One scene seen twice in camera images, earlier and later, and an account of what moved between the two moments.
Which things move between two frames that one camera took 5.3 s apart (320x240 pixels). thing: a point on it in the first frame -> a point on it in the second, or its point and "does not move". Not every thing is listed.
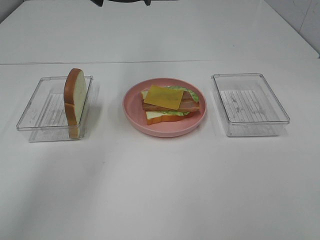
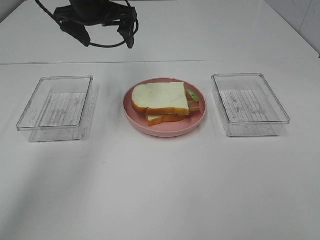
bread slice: x=153 y=117 does not move
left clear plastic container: x=45 y=116 does not move
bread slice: x=75 y=90 -> x=161 y=98
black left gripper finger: x=147 y=2 -> x=126 y=30
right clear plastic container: x=248 y=105 does not move
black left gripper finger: x=99 y=2 -> x=78 y=31
